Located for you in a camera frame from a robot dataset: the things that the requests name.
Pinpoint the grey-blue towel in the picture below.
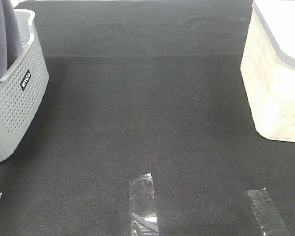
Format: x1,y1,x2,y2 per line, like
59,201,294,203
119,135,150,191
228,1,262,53
0,0,22,78

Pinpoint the black fabric table mat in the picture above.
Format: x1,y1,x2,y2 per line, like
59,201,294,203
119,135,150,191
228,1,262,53
0,0,295,236

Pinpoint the clear tape strip centre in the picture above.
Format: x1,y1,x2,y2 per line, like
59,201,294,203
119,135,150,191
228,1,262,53
129,173,160,236

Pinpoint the grey perforated laundry basket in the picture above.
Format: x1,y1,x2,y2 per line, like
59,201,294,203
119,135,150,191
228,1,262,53
0,9,49,162

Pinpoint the white lidded storage bin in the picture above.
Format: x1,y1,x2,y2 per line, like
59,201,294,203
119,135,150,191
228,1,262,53
240,0,295,142

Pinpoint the clear tape strip right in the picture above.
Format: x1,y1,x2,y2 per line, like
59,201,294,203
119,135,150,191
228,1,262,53
244,188,290,236

